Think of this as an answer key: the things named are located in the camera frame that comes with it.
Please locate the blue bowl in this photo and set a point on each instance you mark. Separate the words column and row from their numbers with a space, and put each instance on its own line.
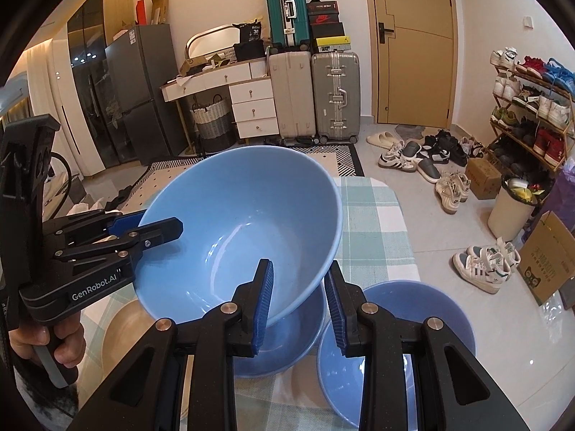
column 251, row 215
column 404, row 298
column 292, row 336

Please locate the plain brown cardboard box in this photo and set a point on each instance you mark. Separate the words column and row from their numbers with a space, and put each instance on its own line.
column 483, row 179

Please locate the pile of shoes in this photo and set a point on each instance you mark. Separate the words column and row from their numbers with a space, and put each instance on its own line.
column 449, row 188

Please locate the black yellow shoe box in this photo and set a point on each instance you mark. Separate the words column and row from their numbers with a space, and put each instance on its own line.
column 330, row 44

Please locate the white green sneaker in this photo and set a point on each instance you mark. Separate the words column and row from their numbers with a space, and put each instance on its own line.
column 476, row 274
column 498, row 256

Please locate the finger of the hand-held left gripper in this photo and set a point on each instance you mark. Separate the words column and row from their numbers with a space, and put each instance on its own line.
column 128, row 223
column 157, row 231

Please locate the black shoe box red print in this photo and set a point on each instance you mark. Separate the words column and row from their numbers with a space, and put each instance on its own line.
column 322, row 6

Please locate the dark glass cabinet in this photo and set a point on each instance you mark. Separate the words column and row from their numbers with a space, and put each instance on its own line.
column 99, row 63

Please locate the open cardboard carton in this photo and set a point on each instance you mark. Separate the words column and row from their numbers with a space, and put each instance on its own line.
column 159, row 9

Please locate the printed cardboard box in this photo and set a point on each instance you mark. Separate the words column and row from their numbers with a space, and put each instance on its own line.
column 548, row 260

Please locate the grey doormat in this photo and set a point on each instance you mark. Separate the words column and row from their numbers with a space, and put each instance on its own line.
column 411, row 131

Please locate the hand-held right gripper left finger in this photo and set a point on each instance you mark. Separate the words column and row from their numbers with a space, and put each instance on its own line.
column 265, row 309

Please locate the row of racked shoes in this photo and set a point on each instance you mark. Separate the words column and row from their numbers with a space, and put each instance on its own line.
column 550, row 112

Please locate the wooden door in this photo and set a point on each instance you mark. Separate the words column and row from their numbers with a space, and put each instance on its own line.
column 413, row 76

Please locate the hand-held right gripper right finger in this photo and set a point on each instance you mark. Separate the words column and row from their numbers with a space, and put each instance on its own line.
column 337, row 314

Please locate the white dressing table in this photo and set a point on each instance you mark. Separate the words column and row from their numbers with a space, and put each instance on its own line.
column 251, row 112

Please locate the oval mirror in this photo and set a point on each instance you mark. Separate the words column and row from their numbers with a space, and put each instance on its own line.
column 215, row 40

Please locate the metal shoe rack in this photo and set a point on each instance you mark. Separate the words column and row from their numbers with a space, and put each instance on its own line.
column 534, row 81

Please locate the teal suitcase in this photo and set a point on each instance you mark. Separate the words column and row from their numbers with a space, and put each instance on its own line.
column 280, row 13

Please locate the large cream plate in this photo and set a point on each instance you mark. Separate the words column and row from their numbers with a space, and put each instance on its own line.
column 123, row 336

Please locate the white light switch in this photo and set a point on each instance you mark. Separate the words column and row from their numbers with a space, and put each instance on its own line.
column 528, row 21

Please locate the grey white woven basket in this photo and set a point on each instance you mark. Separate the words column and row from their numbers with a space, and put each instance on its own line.
column 211, row 116

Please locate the purple bag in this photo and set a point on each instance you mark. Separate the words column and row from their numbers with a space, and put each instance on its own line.
column 564, row 193

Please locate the white rounded cabinet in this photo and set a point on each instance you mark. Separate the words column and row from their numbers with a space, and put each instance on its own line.
column 74, row 112

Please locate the black box with white print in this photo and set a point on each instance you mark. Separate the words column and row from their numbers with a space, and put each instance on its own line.
column 251, row 31

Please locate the black bag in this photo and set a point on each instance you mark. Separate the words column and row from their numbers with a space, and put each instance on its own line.
column 249, row 50

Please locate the beige suitcase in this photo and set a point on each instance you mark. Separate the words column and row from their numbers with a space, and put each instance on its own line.
column 292, row 94

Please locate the person's left hand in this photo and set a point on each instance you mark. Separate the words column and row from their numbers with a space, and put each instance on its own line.
column 27, row 339

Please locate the red carton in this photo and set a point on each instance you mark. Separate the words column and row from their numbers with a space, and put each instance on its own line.
column 141, row 11

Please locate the black refrigerator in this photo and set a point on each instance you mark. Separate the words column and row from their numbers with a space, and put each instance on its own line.
column 148, row 98

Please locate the small cardboard box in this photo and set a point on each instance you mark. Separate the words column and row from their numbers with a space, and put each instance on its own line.
column 191, row 66

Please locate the silver suitcase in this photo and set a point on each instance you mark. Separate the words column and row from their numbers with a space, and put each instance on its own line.
column 334, row 94

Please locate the white trash bin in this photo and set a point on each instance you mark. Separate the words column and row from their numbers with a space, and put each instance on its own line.
column 507, row 220

